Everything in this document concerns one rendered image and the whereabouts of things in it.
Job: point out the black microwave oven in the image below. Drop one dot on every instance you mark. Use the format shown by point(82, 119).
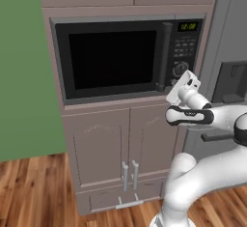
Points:
point(185, 44)

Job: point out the grey fridge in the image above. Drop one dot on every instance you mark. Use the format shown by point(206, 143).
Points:
point(225, 28)

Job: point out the taupe lower cupboard door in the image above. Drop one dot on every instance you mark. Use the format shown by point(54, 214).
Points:
point(151, 140)
point(96, 147)

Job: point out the taupe drawer front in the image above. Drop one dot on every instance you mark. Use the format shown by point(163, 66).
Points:
point(96, 200)

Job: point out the black microwave door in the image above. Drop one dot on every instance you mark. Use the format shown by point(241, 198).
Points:
point(112, 60)

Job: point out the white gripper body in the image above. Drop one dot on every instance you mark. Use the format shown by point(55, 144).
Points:
point(176, 90)

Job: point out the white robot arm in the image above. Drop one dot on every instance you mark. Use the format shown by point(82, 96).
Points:
point(205, 176)

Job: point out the taupe tall cabinet frame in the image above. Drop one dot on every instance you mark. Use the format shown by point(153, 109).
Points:
point(128, 10)

